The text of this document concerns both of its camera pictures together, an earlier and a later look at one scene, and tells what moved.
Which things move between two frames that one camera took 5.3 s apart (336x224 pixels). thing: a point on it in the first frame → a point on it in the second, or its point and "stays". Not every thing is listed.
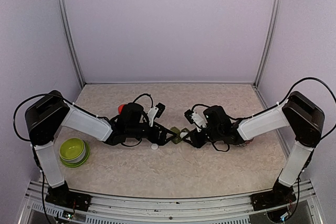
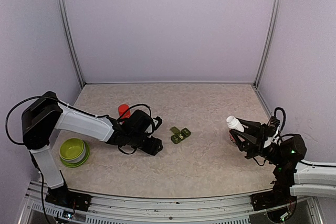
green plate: [82, 162] stays
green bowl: [72, 150] stays
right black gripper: [196, 142] → [254, 147]
